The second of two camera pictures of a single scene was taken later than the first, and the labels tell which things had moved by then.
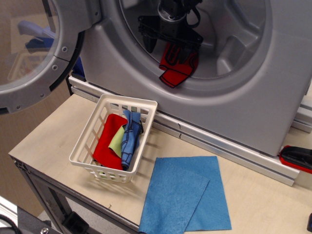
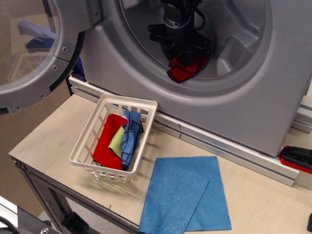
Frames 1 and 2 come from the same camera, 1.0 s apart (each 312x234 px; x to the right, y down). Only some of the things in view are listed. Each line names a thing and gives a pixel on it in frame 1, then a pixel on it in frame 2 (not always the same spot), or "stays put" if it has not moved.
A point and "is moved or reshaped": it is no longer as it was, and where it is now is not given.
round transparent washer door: (38, 39) stays put
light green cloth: (116, 145) stays put
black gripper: (153, 26) -> (176, 36)
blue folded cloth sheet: (185, 193) stays put
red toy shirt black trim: (176, 72) is moved or reshaped
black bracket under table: (75, 224) stays put
